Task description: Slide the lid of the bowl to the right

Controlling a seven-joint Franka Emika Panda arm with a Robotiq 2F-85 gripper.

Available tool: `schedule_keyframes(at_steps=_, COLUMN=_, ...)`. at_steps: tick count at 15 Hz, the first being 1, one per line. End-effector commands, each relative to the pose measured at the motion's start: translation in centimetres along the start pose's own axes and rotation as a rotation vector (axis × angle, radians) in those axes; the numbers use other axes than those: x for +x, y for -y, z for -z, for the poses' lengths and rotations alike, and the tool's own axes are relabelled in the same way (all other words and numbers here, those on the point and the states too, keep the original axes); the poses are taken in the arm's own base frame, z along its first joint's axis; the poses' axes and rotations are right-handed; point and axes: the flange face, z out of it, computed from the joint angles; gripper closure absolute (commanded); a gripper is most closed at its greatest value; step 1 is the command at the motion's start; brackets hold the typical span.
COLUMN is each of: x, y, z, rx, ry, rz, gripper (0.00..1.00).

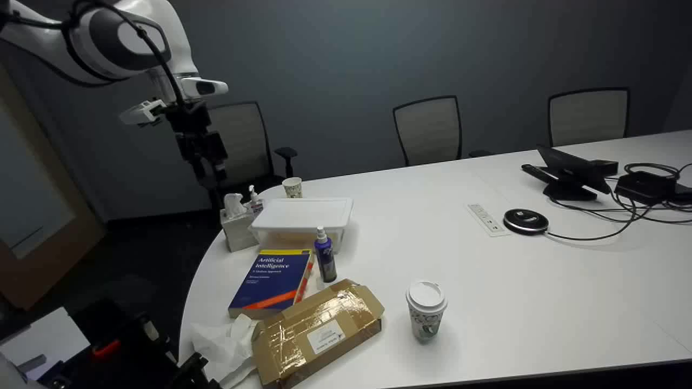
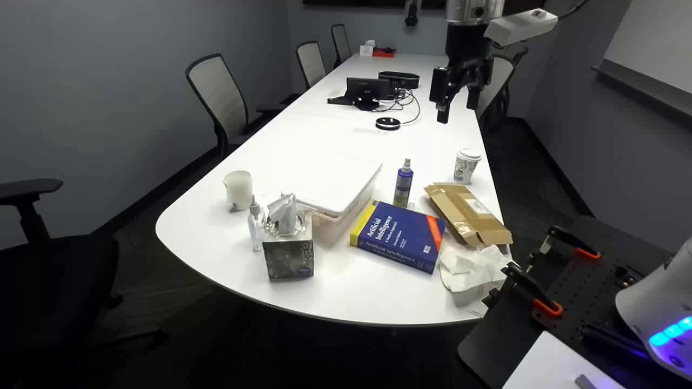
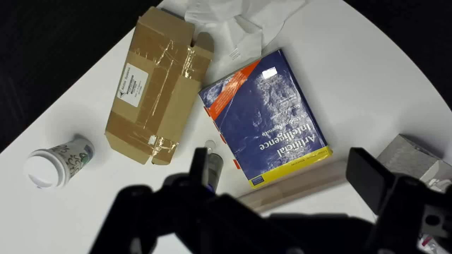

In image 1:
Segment grey mesh office chair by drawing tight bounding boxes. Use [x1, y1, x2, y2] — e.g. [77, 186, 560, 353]
[392, 93, 466, 169]
[544, 87, 631, 149]
[203, 99, 299, 211]

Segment clear hand sanitizer bottle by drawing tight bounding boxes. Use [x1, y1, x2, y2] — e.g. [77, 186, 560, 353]
[246, 183, 265, 215]

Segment small open paper cup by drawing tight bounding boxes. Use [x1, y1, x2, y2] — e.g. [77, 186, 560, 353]
[282, 175, 304, 200]

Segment black speaker puck cable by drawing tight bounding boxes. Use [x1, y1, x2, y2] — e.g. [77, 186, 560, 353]
[542, 193, 641, 244]

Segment black adapter cables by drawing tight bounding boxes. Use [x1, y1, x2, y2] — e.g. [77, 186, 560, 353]
[553, 159, 692, 227]

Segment purple spray bottle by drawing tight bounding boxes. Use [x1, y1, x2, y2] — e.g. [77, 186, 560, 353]
[313, 225, 339, 284]

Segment crumpled white cloth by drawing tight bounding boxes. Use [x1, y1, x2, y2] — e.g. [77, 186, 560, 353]
[189, 314, 262, 386]

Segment grey tissue box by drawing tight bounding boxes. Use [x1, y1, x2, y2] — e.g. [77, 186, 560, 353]
[219, 190, 262, 252]

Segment black conference device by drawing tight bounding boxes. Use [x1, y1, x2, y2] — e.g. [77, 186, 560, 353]
[520, 147, 620, 203]

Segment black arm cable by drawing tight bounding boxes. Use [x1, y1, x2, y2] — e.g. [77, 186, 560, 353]
[60, 0, 187, 109]

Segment black power adapter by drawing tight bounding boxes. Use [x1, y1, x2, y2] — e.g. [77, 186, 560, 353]
[614, 161, 692, 208]

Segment white paper sheet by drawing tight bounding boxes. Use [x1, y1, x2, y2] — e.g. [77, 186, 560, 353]
[0, 305, 92, 385]

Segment wood framed panel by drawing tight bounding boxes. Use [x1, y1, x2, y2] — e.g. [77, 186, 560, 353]
[0, 62, 108, 314]

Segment blue hardcover book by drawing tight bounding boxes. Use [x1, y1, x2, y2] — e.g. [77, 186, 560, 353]
[227, 247, 316, 320]

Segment round black speaker puck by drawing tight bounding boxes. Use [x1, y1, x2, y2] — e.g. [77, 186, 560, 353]
[501, 206, 552, 236]

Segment lidded paper coffee cup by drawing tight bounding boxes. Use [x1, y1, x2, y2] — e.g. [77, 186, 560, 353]
[404, 279, 450, 345]

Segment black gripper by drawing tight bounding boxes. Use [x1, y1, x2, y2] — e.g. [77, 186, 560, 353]
[167, 99, 233, 193]

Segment black mounting board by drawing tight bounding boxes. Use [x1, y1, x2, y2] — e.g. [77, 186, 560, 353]
[42, 292, 191, 389]

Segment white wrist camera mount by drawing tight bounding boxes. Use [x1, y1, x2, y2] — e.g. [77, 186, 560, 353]
[117, 98, 169, 128]

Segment open brown cardboard box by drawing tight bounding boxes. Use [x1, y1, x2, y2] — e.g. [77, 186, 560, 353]
[249, 276, 388, 389]

